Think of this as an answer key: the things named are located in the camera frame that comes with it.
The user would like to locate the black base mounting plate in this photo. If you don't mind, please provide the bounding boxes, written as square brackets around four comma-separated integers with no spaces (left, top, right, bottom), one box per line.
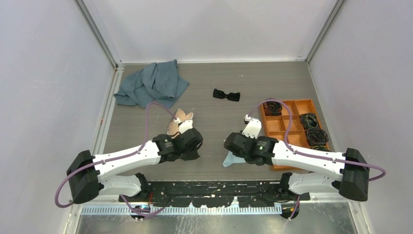
[116,180,310,208]

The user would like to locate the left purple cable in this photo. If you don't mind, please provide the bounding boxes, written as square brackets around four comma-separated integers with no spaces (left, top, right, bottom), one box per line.
[54,101,178,209]

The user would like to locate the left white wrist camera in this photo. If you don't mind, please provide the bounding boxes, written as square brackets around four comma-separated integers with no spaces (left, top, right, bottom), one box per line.
[170,118,193,135]

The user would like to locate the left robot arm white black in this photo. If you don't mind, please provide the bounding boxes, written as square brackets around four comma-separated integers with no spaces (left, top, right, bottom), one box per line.
[66,128,203,204]

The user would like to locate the brown black rolled belt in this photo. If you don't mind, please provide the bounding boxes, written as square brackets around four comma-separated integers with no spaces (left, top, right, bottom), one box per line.
[263,101,282,116]

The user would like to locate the light blue cleaning cloth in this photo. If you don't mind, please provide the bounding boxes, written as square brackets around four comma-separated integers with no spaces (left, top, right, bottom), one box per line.
[223,151,245,167]

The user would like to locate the black sunglasses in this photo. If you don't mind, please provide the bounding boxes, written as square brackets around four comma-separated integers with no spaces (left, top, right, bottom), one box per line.
[213,88,241,102]

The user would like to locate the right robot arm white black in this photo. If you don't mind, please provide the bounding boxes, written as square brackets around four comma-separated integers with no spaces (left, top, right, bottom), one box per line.
[224,133,370,202]

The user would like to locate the camouflage rolled belt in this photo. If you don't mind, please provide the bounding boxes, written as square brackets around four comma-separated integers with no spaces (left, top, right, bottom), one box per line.
[299,113,320,130]

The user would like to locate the orange compartment tray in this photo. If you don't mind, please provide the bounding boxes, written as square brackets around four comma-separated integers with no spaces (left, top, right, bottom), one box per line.
[260,99,331,171]

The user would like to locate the blue yellow rolled belt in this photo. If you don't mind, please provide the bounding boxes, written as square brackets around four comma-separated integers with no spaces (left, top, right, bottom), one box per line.
[311,145,330,152]

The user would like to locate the white slotted cable duct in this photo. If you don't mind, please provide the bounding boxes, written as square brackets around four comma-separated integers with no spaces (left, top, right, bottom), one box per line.
[80,204,282,215]

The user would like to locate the patterned glasses case tan lining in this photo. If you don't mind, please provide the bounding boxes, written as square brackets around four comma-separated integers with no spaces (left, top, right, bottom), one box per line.
[167,109,194,139]

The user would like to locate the dark braided rolled belt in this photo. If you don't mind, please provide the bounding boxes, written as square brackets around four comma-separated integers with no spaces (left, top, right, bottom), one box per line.
[306,127,329,146]

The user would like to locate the purple cable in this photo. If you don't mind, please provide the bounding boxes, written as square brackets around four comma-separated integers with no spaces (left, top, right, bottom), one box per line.
[246,99,387,182]
[54,101,178,209]

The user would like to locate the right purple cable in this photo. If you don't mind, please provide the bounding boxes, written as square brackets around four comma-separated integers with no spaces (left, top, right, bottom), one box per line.
[246,99,387,182]

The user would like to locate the crumpled grey-blue cloth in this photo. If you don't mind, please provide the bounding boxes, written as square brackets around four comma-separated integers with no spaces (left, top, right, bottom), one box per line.
[114,60,189,109]

